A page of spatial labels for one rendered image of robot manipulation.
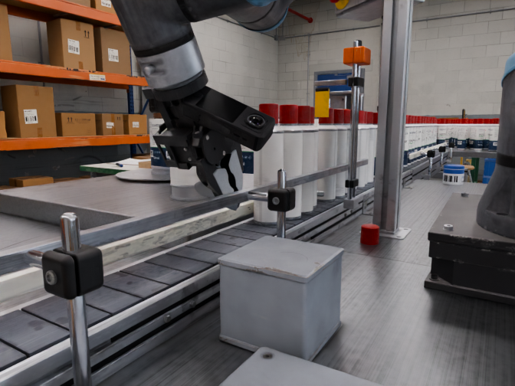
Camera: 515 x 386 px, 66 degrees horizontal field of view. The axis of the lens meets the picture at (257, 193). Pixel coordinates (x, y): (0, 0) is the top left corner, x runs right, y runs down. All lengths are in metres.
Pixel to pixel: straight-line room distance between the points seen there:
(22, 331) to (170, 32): 0.33
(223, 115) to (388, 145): 0.43
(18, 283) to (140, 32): 0.28
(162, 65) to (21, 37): 5.02
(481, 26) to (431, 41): 0.82
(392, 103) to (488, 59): 7.62
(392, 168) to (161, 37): 0.52
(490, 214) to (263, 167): 0.34
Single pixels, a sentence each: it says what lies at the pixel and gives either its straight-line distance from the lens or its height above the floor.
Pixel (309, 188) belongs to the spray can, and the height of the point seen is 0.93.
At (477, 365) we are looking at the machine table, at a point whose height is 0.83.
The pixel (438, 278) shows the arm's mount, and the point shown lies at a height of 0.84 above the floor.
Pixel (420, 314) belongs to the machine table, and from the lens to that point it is 0.53.
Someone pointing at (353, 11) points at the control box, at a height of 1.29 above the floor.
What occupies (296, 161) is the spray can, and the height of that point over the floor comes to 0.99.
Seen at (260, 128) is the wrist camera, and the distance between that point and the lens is 0.48.
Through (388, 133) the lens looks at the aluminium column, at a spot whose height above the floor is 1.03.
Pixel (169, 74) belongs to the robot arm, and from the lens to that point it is 0.49.
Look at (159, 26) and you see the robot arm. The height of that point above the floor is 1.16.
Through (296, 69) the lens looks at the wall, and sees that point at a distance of 9.46.
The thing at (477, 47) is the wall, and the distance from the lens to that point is 8.48.
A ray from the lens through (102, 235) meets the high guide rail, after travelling 0.37.
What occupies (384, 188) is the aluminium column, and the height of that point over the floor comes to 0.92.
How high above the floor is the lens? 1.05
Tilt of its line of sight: 10 degrees down
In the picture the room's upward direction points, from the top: straight up
